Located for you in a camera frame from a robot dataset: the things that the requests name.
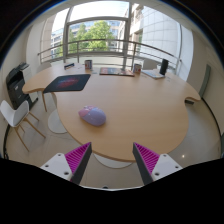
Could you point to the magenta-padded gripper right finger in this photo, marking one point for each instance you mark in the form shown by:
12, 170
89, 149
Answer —
148, 159

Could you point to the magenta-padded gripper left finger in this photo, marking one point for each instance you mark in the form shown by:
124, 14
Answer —
77, 159

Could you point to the pink and lilac computer mouse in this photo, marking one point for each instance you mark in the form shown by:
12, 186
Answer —
92, 116

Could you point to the black mouse pad red print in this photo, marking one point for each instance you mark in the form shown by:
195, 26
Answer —
67, 83

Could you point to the white round table base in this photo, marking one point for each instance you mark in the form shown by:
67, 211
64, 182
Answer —
111, 162
56, 122

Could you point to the white chair wooden legs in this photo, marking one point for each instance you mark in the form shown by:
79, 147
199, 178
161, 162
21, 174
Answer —
14, 115

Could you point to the white and blue booklet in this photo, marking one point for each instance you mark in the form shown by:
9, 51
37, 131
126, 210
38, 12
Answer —
152, 74

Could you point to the printed mug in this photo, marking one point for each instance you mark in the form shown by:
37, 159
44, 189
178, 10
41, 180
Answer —
88, 64
137, 68

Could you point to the red and grey magazine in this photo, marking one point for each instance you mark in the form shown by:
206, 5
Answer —
116, 71

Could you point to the black upright speaker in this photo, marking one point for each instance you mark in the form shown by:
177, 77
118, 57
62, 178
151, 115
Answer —
164, 66

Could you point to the black and white office printer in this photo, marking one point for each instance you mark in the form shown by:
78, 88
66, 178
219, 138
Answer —
16, 87

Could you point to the white shell chair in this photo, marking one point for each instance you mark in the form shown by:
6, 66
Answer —
43, 66

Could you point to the grey metal balcony railing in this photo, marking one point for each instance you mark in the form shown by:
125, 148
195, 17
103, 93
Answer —
100, 40

